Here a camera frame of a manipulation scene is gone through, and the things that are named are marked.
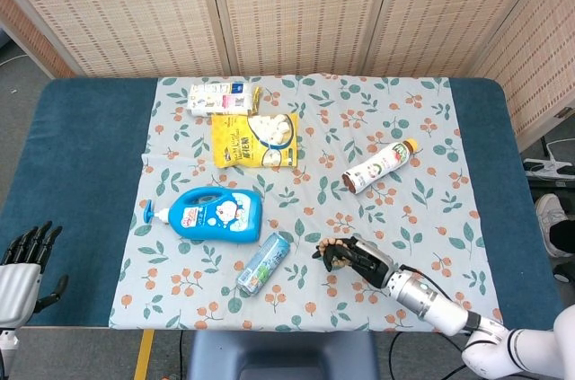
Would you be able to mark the light blue grape drink can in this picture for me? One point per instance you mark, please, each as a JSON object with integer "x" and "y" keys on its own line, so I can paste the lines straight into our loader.
{"x": 265, "y": 263}

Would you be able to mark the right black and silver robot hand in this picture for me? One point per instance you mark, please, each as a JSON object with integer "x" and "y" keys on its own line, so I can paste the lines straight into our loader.
{"x": 364, "y": 258}

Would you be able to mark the white labelled yellow-cap drink bottle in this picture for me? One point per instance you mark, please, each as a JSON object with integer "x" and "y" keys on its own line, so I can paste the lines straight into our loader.
{"x": 377, "y": 169}

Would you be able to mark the right silver and white robot arm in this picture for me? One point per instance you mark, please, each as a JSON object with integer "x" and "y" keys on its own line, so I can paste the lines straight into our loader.
{"x": 431, "y": 299}

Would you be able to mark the woven bamboo folding screen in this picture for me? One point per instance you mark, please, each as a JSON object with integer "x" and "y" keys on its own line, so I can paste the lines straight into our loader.
{"x": 135, "y": 7}

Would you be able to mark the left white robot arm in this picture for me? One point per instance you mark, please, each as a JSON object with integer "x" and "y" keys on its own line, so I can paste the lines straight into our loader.
{"x": 6, "y": 339}

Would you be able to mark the yellow floor tape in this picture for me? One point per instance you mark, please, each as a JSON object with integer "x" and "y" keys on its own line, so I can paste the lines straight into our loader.
{"x": 144, "y": 353}

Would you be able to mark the yellow marshmallow snack bag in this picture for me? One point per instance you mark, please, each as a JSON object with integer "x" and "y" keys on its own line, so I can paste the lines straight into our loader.
{"x": 238, "y": 142}

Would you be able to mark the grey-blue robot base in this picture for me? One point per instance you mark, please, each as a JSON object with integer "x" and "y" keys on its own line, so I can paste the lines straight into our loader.
{"x": 283, "y": 353}

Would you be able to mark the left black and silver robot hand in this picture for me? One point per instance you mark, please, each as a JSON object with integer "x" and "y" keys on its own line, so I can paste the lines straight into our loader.
{"x": 18, "y": 281}

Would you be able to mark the white sneaker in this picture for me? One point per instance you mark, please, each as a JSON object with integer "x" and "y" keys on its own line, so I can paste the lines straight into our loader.
{"x": 549, "y": 218}

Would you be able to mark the floral leaf and berry tablecloth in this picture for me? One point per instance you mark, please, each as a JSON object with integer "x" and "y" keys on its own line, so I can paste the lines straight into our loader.
{"x": 314, "y": 209}

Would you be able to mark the white printed snack package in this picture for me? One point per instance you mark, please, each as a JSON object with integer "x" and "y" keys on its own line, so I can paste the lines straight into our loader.
{"x": 215, "y": 99}

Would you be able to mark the blue cartoon detergent pump bottle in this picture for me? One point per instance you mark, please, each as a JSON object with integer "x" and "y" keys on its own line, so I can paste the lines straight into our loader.
{"x": 215, "y": 214}

